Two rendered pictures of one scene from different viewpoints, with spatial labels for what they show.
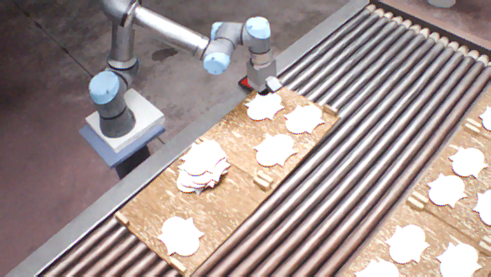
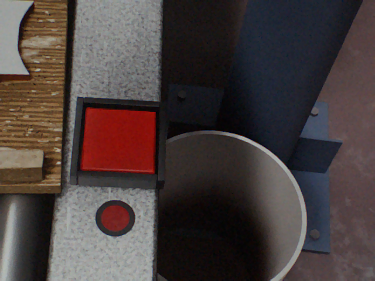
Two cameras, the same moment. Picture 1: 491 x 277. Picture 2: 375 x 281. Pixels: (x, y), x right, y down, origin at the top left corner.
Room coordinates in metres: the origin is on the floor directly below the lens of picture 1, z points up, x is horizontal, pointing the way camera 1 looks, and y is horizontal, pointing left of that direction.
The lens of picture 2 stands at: (1.69, -0.28, 1.47)
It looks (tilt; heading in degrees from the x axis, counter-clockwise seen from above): 60 degrees down; 122
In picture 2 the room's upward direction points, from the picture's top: 11 degrees clockwise
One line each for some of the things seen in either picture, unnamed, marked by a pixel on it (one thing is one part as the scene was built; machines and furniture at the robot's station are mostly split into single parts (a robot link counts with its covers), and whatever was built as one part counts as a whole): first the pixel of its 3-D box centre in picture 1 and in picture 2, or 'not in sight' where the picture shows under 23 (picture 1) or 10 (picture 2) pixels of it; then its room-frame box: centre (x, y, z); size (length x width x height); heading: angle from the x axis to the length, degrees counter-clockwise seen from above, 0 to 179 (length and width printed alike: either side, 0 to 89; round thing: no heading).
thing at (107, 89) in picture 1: (107, 92); not in sight; (1.38, 0.50, 1.06); 0.13 x 0.12 x 0.14; 161
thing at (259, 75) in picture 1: (265, 74); not in sight; (1.30, -0.10, 1.12); 0.12 x 0.09 x 0.16; 35
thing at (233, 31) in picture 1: (228, 36); not in sight; (1.34, 0.02, 1.28); 0.11 x 0.11 x 0.08; 71
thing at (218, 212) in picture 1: (192, 205); not in sight; (0.93, 0.20, 0.93); 0.41 x 0.35 x 0.02; 134
